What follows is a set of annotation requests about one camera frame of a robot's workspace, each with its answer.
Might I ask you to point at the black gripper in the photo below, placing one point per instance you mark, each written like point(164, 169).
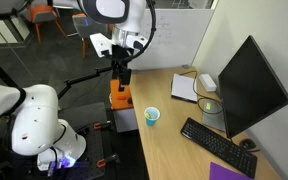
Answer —
point(120, 55)

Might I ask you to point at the blue plastic cup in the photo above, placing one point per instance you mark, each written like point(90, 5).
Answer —
point(151, 117)

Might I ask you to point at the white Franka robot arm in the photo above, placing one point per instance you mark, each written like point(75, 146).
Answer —
point(34, 116)

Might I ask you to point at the white box under orange box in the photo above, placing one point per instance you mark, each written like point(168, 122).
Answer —
point(126, 120)

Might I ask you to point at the black perforated mounting board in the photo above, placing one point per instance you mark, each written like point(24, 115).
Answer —
point(90, 116)

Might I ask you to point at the white notebook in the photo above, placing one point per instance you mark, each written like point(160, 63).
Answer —
point(184, 87)

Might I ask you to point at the grey and orange chair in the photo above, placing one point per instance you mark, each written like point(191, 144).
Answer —
point(84, 26)

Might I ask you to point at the white whiteboard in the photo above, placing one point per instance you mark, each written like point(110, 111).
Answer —
point(177, 36)

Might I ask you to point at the white rectangular box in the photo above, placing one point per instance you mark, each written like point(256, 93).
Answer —
point(207, 82)

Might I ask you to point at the grey monitor stand base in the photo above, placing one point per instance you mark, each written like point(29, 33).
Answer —
point(212, 115)

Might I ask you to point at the black keyboard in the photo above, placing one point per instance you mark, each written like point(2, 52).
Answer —
point(219, 146)

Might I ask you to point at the black computer monitor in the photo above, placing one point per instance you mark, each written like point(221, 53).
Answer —
point(250, 90)

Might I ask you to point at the purple folder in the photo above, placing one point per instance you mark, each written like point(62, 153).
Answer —
point(225, 172)

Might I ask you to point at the black computer mouse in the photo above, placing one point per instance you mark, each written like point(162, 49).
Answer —
point(248, 143)

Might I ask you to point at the black camera stand pole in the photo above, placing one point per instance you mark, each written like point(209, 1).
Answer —
point(84, 78)

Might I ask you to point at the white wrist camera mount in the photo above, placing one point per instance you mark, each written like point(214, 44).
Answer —
point(100, 45)

